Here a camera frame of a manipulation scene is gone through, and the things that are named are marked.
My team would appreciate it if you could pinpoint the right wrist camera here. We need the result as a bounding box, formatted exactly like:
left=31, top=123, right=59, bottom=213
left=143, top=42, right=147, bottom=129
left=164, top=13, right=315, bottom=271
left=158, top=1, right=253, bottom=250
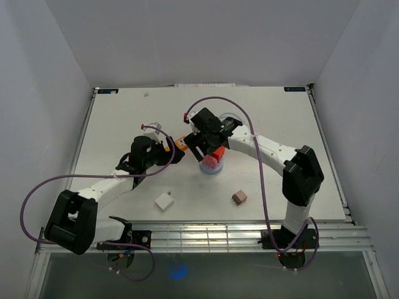
left=183, top=111, right=200, bottom=135

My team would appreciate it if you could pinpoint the right blue table label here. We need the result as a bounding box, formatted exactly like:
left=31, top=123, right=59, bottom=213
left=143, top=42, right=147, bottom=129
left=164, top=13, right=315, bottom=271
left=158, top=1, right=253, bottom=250
left=284, top=87, right=306, bottom=92

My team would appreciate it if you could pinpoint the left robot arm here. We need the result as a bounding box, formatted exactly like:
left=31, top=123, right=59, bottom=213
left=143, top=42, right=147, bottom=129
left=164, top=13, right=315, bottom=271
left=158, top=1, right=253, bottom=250
left=44, top=136, right=185, bottom=255

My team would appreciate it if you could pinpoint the blue socket cord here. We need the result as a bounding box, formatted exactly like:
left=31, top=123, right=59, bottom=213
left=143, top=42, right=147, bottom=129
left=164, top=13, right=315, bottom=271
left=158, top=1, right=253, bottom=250
left=219, top=111, right=247, bottom=124

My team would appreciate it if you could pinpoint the pink plug adapter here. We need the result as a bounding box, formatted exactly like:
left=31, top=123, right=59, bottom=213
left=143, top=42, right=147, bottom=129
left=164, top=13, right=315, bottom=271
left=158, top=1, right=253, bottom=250
left=202, top=155, right=218, bottom=169

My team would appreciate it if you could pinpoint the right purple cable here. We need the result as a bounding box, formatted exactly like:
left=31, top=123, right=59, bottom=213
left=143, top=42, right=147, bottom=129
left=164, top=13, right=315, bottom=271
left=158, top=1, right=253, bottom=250
left=184, top=96, right=320, bottom=272

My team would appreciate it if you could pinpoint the orange power strip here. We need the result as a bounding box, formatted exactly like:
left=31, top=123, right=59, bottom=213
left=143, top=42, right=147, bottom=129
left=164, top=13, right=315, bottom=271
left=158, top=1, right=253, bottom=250
left=175, top=136, right=188, bottom=151

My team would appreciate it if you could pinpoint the red cube socket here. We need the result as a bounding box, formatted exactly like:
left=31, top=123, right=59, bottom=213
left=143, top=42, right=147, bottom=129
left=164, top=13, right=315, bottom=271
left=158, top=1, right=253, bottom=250
left=211, top=146, right=225, bottom=163

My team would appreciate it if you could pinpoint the purple cable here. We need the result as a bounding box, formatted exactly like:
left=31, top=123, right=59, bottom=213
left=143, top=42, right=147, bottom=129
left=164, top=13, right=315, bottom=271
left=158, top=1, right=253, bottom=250
left=19, top=124, right=180, bottom=282
left=184, top=96, right=320, bottom=272

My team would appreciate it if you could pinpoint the white charger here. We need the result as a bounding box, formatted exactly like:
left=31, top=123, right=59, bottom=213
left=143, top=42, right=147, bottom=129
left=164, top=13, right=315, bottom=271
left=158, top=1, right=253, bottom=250
left=155, top=191, right=175, bottom=212

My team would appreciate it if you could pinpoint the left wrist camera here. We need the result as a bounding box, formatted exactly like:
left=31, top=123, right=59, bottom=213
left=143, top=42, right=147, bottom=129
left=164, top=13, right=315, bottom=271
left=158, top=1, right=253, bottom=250
left=141, top=122, right=162, bottom=144

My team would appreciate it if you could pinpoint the blue table label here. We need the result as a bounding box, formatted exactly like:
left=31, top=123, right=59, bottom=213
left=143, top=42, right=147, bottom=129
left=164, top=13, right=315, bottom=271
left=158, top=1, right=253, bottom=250
left=284, top=87, right=306, bottom=92
left=97, top=88, right=119, bottom=94

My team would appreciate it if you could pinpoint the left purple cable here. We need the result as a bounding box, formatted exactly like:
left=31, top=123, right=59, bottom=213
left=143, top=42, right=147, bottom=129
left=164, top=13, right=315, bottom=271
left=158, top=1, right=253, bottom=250
left=19, top=124, right=180, bottom=282

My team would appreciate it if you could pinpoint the blue round power socket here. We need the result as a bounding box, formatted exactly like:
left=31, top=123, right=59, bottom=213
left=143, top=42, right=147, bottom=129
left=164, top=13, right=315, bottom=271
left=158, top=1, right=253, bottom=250
left=199, top=159, right=224, bottom=175

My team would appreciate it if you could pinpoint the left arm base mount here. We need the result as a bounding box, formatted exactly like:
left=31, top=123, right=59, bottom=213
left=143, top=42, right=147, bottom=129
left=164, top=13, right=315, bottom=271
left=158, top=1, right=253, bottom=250
left=96, top=230, right=152, bottom=250

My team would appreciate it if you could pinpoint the left blue table label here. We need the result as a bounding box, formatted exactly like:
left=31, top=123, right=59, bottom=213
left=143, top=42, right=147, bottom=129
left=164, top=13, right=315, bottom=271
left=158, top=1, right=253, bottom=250
left=97, top=88, right=119, bottom=94

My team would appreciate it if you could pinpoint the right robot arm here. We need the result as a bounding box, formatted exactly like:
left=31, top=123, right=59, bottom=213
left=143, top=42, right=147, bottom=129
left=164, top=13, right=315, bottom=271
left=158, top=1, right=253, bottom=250
left=184, top=108, right=324, bottom=247

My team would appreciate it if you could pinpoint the aluminium front rail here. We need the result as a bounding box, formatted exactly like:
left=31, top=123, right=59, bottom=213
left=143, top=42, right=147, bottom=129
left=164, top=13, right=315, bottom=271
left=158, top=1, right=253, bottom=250
left=36, top=221, right=375, bottom=254

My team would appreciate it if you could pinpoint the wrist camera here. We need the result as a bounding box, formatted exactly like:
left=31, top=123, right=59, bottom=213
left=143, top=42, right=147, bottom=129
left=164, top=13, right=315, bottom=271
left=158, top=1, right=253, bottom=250
left=183, top=111, right=200, bottom=135
left=141, top=122, right=162, bottom=144

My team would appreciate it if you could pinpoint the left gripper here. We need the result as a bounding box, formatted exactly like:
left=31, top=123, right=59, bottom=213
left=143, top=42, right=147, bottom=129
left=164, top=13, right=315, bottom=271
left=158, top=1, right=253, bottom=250
left=143, top=136, right=184, bottom=169

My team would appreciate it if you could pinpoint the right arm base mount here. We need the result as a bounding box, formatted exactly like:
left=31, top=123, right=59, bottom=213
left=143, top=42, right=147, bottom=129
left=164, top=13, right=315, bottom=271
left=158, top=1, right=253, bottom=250
left=258, top=228, right=319, bottom=249

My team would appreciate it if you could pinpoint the brown pink charger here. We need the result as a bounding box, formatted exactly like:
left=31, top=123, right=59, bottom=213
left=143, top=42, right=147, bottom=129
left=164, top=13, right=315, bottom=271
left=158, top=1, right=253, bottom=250
left=231, top=190, right=248, bottom=206

